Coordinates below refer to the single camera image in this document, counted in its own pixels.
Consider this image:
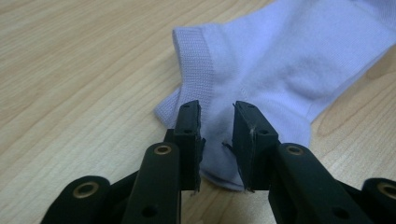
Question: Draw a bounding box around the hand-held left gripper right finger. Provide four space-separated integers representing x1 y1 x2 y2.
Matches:
231 100 280 192

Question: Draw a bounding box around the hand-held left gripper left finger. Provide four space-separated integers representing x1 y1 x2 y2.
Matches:
163 99 206 196

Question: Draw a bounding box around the light purple sock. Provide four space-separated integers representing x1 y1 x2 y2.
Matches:
153 0 396 191

